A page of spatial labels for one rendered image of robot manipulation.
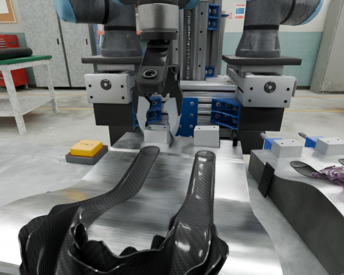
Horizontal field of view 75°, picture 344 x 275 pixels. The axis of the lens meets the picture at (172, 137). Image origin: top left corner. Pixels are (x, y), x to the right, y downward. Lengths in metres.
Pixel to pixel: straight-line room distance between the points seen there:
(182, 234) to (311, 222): 0.23
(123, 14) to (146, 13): 0.42
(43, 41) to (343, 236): 6.09
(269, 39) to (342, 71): 5.44
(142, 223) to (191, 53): 0.82
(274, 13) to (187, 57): 0.33
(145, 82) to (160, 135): 0.13
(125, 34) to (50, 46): 5.28
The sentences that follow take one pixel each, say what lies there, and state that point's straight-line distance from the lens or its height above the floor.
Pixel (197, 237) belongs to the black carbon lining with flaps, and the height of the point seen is 0.92.
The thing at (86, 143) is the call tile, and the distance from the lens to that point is 0.64.
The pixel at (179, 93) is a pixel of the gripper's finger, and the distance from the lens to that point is 0.45.
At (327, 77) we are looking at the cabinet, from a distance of 6.12.
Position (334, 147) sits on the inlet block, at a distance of 0.61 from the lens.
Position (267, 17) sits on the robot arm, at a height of 1.16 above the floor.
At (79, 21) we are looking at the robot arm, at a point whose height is 1.15.
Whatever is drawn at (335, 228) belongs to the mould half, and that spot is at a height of 0.87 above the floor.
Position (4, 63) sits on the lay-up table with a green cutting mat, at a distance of 3.21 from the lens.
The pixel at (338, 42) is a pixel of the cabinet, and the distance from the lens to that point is 6.10.
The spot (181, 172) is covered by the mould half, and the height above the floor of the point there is 0.89.
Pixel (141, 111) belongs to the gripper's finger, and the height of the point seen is 0.95.
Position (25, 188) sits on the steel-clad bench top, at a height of 0.80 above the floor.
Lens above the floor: 1.09
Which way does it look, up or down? 23 degrees down
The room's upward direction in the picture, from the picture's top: straight up
